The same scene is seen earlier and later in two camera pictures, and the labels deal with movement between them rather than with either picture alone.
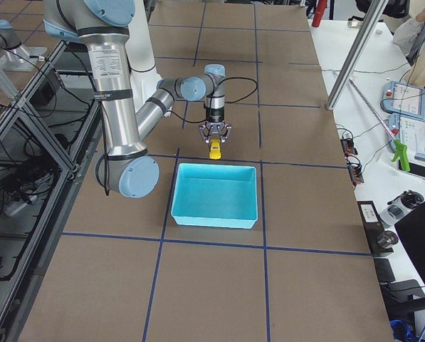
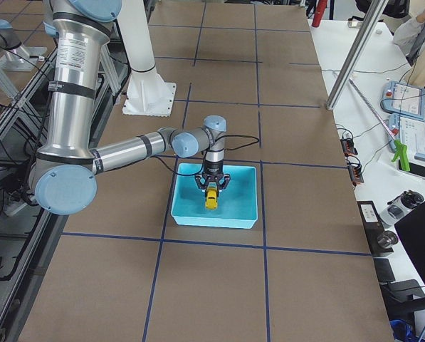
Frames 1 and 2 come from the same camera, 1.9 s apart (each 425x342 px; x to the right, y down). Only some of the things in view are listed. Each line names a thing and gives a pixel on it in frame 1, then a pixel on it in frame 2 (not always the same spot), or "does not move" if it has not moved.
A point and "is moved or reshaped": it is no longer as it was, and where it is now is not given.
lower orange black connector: x=355 y=173 does not move
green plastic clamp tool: x=402 y=152 does not move
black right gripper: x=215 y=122 → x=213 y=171
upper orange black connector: x=348 y=147 does not move
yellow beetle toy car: x=215 y=152 is moved or reshaped
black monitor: x=420 y=234 does not move
